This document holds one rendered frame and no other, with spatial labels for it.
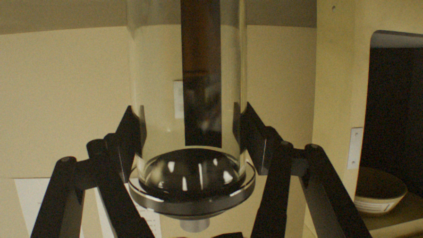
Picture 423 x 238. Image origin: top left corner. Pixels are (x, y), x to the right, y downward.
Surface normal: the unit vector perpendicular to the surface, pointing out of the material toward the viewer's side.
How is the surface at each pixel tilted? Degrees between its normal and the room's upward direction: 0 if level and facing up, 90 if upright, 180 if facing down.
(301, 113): 90
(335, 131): 90
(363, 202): 66
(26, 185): 90
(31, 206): 90
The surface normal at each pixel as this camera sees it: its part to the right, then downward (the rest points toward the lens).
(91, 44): 0.13, 0.19
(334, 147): -0.99, 0.04
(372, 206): -0.33, 0.56
